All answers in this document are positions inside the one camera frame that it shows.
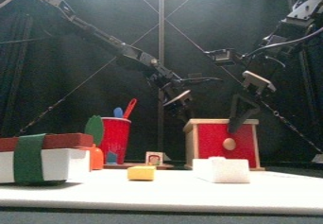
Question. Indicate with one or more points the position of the small yellow block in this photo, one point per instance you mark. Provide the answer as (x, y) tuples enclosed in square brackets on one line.
[(142, 173)]

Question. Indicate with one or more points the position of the grey vertical frame pole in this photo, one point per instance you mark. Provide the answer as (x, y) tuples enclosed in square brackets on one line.
[(160, 13)]

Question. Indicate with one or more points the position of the orange toy carrot green leaf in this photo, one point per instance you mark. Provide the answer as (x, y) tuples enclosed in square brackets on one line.
[(97, 158)]

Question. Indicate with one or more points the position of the toy sushi with green band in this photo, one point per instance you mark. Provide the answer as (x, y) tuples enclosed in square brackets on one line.
[(63, 164)]

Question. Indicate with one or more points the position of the large white board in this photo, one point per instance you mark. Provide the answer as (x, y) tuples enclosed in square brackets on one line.
[(168, 193)]

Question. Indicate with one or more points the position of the light wooden drawer box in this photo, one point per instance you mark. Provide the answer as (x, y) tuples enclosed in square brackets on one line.
[(191, 139)]

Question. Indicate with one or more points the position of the small white corner piece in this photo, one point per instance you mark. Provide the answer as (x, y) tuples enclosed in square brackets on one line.
[(318, 159)]

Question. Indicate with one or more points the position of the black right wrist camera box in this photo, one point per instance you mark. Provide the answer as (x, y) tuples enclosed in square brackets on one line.
[(223, 57)]

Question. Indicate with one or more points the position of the small wooden picture cube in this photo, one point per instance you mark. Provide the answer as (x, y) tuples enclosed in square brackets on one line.
[(154, 159)]

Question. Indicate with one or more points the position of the red toy spoon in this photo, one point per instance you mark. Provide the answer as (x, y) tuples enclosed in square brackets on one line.
[(129, 108)]

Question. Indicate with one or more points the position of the blue toy utensil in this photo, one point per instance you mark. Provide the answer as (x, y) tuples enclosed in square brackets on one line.
[(119, 112)]

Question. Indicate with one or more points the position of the red plastic cup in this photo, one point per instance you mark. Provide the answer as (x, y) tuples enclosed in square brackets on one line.
[(117, 136)]

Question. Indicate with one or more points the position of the white foam block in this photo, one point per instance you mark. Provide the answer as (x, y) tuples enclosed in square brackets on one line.
[(223, 171)]

